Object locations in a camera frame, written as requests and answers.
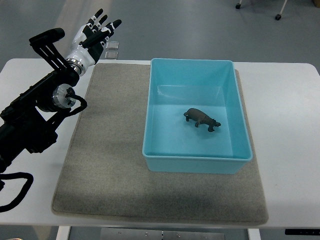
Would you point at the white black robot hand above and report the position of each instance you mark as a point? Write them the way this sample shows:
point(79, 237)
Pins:
point(90, 42)

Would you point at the brown toy hippo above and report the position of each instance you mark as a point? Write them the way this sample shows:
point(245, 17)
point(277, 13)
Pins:
point(201, 118)

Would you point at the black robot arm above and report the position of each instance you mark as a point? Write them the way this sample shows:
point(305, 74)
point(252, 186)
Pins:
point(31, 120)

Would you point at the blue plastic box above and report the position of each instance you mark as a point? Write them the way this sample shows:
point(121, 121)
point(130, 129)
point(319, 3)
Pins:
point(170, 143)

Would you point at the lower clear floor plate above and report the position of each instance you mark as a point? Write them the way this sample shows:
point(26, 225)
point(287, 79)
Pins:
point(111, 55)

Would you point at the clear floor plate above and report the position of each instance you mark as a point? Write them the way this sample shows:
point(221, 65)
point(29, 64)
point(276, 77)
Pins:
point(111, 55)
point(112, 45)

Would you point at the upper clear floor plate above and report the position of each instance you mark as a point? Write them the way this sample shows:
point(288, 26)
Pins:
point(112, 45)

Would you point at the grey felt mat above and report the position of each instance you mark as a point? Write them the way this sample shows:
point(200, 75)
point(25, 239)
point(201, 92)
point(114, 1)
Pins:
point(105, 175)

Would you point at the right cart caster wheel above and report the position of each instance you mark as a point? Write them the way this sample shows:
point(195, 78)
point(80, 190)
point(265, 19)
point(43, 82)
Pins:
point(278, 17)

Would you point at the black table control panel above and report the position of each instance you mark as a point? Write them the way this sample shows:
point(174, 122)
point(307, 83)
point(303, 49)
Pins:
point(302, 232)

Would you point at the metal table base plate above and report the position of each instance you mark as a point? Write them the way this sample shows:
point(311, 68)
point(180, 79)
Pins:
point(108, 233)

